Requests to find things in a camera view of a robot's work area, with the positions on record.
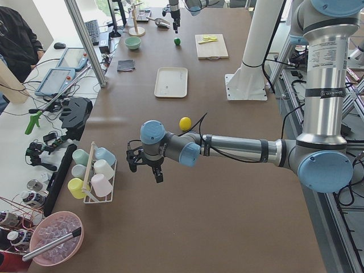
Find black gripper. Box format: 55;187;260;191
126;139;164;183
162;5;180;33

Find green lime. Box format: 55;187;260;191
173;38;181;46

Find yellow lemon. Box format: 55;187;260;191
179;117;192;131

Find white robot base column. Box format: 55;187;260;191
225;0;286;101

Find white rabbit tray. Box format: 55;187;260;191
154;67;188;98

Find metal scoop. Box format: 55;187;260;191
147;16;171;28

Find lemon slices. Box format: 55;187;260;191
202;35;218;41

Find yellow plastic knife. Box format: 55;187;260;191
198;39;218;44

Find wooden mug tree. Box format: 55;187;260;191
128;0;146;37

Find wooden cutting board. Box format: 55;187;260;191
195;34;229;60

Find mint green bowl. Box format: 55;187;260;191
124;36;142;50

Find pink plastic cup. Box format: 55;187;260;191
91;173;113;197

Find white plastic cup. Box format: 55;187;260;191
93;159;114;180

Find white cup rack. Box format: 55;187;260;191
81;142;117;204

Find blue plastic cup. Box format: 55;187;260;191
94;147;116;167

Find grey folded cloth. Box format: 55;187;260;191
117;59;135;72

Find green plastic cup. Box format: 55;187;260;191
72;149;89;166

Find grey plastic cup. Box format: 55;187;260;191
71;164;86;180

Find black keyboard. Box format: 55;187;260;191
84;20;100;46

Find yellow plastic cup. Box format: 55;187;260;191
67;177;86;199

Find blue teach pendant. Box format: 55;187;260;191
57;48;88;72
35;68;76;97

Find metal tongs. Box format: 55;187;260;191
22;227;82;262

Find pink bowl of ice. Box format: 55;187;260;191
29;211;84;267

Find black computer mouse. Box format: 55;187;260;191
53;42;66;49

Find person in black jacket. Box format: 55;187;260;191
1;6;44;82

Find black plastic bracket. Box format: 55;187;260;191
59;97;93;140

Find green handled grabber tool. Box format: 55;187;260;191
24;64;92;135

